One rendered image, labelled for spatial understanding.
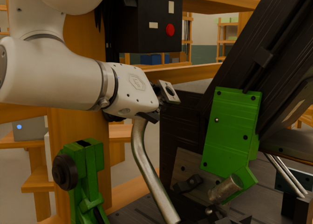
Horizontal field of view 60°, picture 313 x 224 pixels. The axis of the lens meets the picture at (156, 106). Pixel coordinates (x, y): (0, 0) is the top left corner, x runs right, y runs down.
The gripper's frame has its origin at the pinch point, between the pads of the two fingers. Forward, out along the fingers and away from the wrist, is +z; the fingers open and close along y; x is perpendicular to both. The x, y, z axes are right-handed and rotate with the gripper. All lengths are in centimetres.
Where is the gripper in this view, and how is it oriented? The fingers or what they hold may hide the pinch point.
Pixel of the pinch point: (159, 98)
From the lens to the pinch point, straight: 57.5
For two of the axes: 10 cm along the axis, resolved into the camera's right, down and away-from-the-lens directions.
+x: -6.5, 5.9, 4.9
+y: -4.0, -8.1, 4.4
